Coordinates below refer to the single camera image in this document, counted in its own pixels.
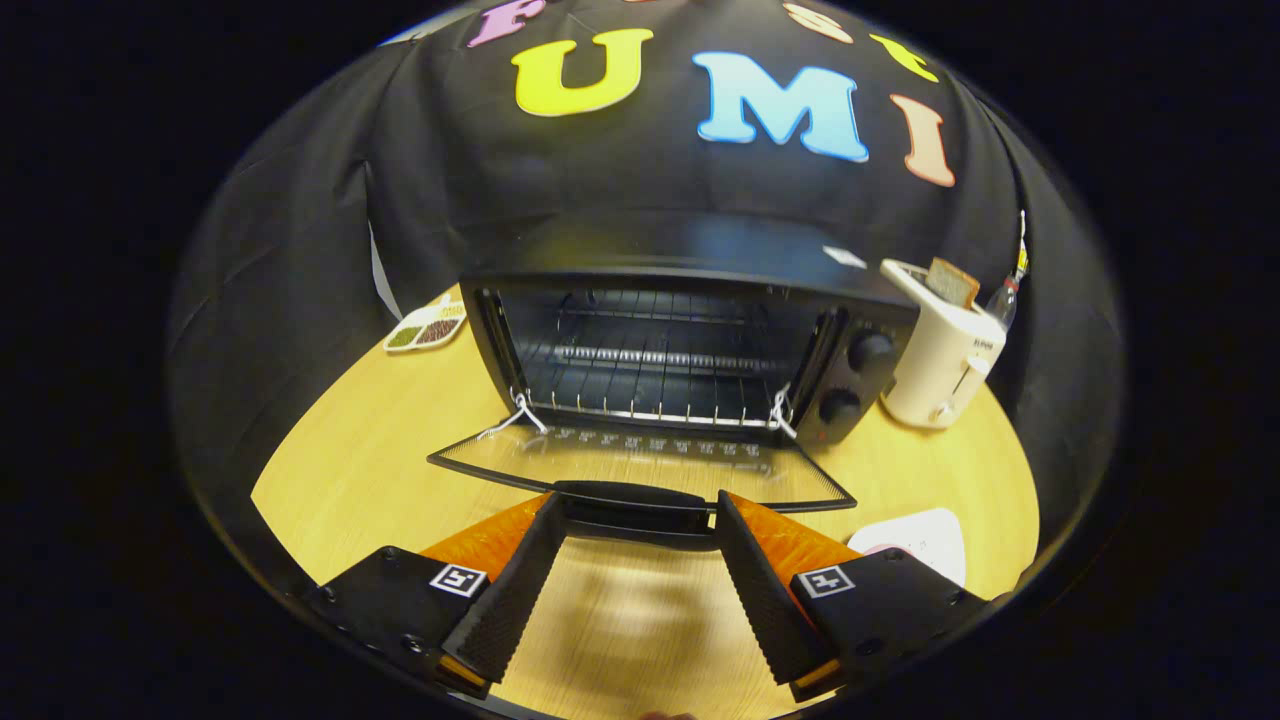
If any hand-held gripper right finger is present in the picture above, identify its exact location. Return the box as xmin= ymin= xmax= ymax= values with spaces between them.
xmin=714 ymin=490 xmax=1001 ymax=703

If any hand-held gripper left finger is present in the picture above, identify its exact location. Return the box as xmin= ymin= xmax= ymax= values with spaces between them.
xmin=300 ymin=490 xmax=568 ymax=699

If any white square plate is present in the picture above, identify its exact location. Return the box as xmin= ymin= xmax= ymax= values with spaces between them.
xmin=848 ymin=507 xmax=967 ymax=588

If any black toaster oven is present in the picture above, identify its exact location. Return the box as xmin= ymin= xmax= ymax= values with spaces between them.
xmin=427 ymin=215 xmax=921 ymax=551

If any white toaster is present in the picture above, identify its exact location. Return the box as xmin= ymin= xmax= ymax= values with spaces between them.
xmin=880 ymin=258 xmax=1007 ymax=431

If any white divided bean dish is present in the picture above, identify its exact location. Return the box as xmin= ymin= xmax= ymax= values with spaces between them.
xmin=383 ymin=305 xmax=468 ymax=354

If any brown bread slice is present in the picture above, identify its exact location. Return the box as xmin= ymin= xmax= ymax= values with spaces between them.
xmin=925 ymin=257 xmax=981 ymax=309

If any clear plastic water bottle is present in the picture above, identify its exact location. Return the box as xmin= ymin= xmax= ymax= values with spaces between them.
xmin=985 ymin=275 xmax=1023 ymax=333

